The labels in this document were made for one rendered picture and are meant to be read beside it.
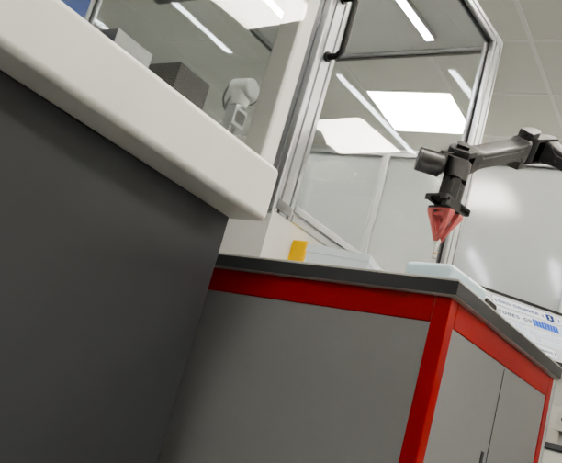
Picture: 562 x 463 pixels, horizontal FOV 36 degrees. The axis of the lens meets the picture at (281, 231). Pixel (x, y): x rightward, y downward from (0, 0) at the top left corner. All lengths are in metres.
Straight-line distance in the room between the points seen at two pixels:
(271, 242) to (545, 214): 2.31
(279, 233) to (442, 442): 0.74
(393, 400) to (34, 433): 0.56
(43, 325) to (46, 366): 0.06
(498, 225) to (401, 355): 2.74
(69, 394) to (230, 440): 0.36
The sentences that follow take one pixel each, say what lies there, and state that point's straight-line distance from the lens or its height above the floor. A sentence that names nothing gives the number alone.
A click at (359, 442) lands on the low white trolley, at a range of 1.44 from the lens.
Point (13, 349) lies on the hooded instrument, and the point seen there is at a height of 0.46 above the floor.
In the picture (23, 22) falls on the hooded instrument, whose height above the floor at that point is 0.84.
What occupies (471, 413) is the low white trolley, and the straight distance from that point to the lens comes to 1.57.
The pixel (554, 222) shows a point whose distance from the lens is 4.10.
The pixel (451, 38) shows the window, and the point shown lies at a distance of 2.84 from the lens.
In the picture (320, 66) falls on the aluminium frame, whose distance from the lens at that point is 2.14.
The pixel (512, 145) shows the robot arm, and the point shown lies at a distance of 2.35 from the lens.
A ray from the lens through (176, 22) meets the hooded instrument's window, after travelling 1.38.
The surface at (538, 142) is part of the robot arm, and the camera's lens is 2.45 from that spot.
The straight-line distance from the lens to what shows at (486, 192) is 4.22.
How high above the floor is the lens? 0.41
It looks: 14 degrees up
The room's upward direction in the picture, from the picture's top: 16 degrees clockwise
